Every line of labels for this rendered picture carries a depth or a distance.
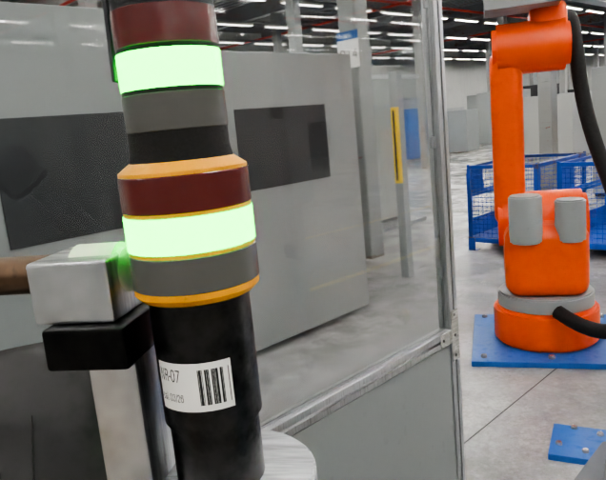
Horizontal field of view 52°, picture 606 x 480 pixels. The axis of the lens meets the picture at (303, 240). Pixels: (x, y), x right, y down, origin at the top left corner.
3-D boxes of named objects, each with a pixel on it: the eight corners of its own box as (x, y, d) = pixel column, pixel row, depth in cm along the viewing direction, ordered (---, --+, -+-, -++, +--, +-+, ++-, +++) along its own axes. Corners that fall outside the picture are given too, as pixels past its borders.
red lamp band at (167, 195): (97, 220, 19) (91, 182, 19) (152, 202, 24) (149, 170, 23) (232, 210, 19) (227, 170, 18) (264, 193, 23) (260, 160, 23)
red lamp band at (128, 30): (94, 50, 19) (89, 9, 19) (141, 60, 22) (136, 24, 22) (200, 37, 18) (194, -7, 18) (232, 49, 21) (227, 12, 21)
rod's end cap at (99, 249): (56, 250, 21) (111, 248, 21) (86, 239, 23) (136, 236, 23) (66, 307, 22) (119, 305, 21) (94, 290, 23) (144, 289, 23)
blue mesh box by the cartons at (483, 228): (467, 250, 712) (462, 165, 694) (517, 230, 800) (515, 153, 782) (542, 256, 650) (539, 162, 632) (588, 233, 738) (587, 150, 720)
